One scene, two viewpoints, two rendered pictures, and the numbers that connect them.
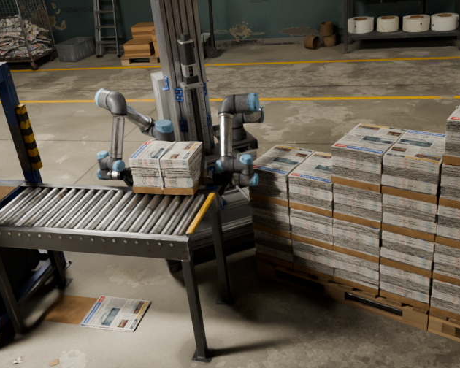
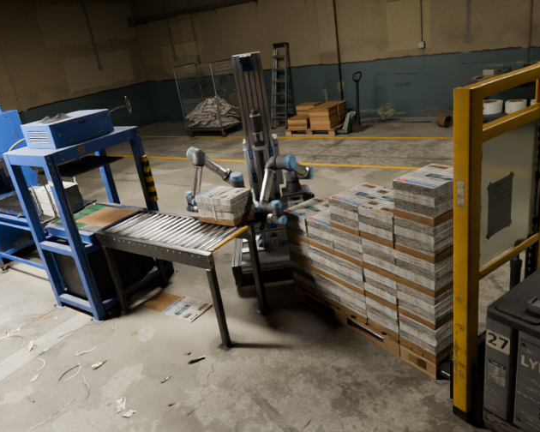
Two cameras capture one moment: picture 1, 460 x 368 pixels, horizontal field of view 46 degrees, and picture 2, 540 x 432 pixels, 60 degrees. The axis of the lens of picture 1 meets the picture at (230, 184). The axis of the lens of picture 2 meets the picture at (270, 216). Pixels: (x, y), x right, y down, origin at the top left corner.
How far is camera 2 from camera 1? 1.25 m
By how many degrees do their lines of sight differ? 19
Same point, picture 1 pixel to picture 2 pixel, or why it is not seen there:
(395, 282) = (375, 313)
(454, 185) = (403, 233)
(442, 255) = (402, 292)
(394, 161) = (365, 211)
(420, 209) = (385, 253)
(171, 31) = (246, 108)
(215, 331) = (243, 331)
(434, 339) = (402, 365)
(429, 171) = (387, 221)
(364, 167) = (348, 215)
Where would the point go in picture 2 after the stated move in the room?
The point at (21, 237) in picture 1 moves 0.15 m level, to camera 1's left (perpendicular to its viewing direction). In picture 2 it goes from (120, 243) to (105, 243)
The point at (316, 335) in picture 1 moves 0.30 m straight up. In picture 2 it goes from (312, 346) to (308, 312)
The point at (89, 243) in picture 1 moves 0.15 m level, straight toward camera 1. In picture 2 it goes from (154, 250) to (151, 260)
